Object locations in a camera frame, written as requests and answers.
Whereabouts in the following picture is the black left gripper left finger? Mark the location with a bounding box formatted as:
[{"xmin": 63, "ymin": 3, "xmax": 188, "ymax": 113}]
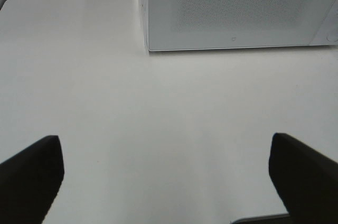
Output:
[{"xmin": 1, "ymin": 135, "xmax": 64, "ymax": 223}]

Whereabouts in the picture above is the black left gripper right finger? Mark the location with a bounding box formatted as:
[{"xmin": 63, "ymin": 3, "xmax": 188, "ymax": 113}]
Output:
[{"xmin": 268, "ymin": 133, "xmax": 337, "ymax": 223}]

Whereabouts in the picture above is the white microwave door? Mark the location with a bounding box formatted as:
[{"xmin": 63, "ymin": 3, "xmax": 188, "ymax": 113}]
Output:
[{"xmin": 146, "ymin": 0, "xmax": 338, "ymax": 52}]

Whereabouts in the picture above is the white microwave oven body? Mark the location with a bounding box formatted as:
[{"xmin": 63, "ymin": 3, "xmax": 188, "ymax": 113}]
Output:
[{"xmin": 141, "ymin": 0, "xmax": 338, "ymax": 55}]

